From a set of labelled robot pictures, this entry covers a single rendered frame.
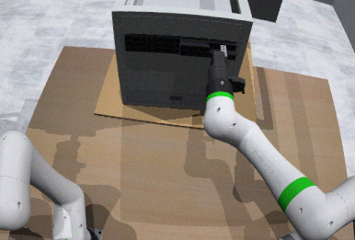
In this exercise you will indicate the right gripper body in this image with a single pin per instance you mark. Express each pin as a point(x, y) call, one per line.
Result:
point(220, 71)

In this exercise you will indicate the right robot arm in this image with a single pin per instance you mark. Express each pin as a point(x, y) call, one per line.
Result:
point(313, 214)

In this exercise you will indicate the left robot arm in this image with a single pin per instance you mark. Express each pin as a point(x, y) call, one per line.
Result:
point(18, 160)

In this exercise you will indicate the grey metal rack frame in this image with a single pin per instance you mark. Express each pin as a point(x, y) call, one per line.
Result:
point(171, 80)

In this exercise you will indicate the tan cardboard sheet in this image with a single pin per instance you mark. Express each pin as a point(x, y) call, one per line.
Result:
point(109, 103)

